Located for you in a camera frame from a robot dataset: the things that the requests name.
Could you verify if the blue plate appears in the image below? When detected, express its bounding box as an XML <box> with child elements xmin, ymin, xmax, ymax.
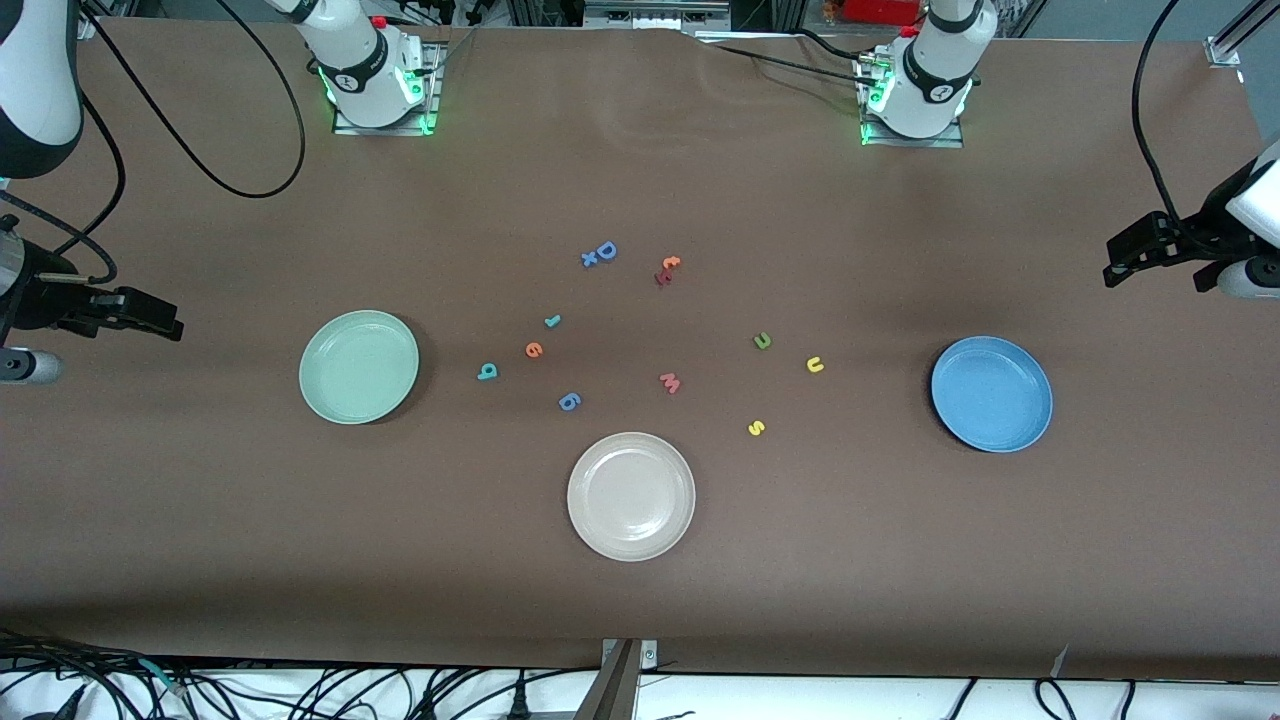
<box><xmin>931</xmin><ymin>336</ymin><xmax>1054</xmax><ymax>454</ymax></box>

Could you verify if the aluminium corner extrusion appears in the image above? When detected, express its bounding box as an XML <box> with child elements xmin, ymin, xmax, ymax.
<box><xmin>1205</xmin><ymin>0</ymin><xmax>1280</xmax><ymax>69</ymax></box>

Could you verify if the light green plate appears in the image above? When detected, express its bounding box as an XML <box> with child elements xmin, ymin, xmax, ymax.
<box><xmin>299</xmin><ymin>310</ymin><xmax>420</xmax><ymax>426</ymax></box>

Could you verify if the red box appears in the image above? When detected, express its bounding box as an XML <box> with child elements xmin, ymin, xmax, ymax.
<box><xmin>838</xmin><ymin>0</ymin><xmax>926</xmax><ymax>26</ymax></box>

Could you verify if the beige plate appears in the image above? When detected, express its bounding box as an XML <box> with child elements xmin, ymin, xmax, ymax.
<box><xmin>567</xmin><ymin>432</ymin><xmax>697</xmax><ymax>563</ymax></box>

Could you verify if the brown table cover sheet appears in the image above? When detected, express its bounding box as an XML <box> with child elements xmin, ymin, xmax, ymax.
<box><xmin>0</xmin><ymin>15</ymin><xmax>1280</xmax><ymax>683</ymax></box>

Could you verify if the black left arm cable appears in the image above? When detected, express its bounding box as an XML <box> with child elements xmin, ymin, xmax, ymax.
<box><xmin>1131</xmin><ymin>0</ymin><xmax>1191</xmax><ymax>236</ymax></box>

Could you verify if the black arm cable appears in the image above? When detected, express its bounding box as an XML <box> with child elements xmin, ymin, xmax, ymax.
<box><xmin>0</xmin><ymin>0</ymin><xmax>307</xmax><ymax>286</ymax></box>
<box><xmin>1131</xmin><ymin>0</ymin><xmax>1191</xmax><ymax>236</ymax></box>

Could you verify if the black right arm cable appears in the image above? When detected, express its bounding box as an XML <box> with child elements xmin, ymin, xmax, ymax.
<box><xmin>0</xmin><ymin>0</ymin><xmax>307</xmax><ymax>286</ymax></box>

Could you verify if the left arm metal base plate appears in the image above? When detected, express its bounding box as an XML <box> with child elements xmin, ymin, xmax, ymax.
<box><xmin>858</xmin><ymin>50</ymin><xmax>966</xmax><ymax>149</ymax></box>

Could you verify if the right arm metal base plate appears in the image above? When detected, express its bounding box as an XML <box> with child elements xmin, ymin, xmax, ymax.
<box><xmin>332</xmin><ymin>40</ymin><xmax>442</xmax><ymax>136</ymax></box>

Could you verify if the teal tipped cable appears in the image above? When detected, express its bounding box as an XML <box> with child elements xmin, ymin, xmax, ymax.
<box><xmin>130</xmin><ymin>655</ymin><xmax>191</xmax><ymax>698</ymax></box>

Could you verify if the black base supply cable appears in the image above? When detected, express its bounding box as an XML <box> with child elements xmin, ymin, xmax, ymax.
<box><xmin>700</xmin><ymin>42</ymin><xmax>876</xmax><ymax>86</ymax></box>

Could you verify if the aluminium frame with sockets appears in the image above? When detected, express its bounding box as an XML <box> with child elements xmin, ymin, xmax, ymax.
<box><xmin>583</xmin><ymin>0</ymin><xmax>733</xmax><ymax>31</ymax></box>

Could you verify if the metal table clamp bracket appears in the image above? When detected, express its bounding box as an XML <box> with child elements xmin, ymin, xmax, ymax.
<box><xmin>598</xmin><ymin>638</ymin><xmax>659</xmax><ymax>720</ymax></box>

